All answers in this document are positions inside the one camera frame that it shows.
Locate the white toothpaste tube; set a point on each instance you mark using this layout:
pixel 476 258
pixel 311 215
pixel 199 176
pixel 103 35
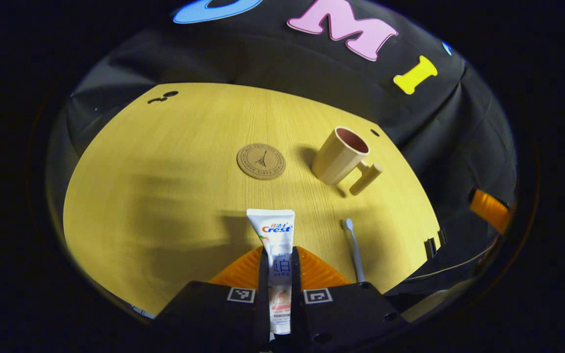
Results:
pixel 272 230

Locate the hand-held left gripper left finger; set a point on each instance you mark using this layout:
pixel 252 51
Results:
pixel 214 318

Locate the black backdrop cloth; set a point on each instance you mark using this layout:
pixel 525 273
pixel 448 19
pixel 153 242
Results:
pixel 272 59

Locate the white toothbrush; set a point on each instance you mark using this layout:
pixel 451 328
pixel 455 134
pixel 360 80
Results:
pixel 354 250

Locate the round cork coaster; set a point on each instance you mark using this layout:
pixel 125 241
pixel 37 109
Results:
pixel 261 161

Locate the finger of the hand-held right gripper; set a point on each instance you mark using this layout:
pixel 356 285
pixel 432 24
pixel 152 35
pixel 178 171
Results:
pixel 491 211

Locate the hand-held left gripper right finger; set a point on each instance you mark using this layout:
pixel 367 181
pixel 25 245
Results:
pixel 351 318

